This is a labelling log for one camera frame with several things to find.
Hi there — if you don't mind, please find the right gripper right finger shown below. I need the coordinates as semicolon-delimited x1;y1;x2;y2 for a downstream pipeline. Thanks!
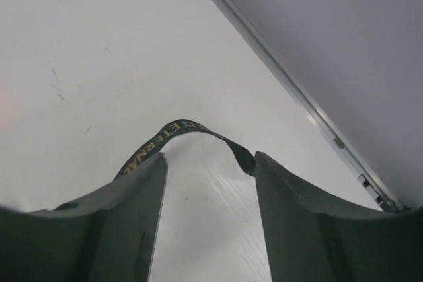
255;152;422;281

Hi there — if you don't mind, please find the right aluminium frame post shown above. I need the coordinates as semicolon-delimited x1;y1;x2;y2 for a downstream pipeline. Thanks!
212;0;406;213

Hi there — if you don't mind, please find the black ribbon gold lettering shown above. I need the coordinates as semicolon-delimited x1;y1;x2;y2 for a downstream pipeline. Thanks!
114;119;256;180

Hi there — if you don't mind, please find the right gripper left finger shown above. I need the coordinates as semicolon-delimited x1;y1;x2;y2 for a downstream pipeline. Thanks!
1;153;167;281

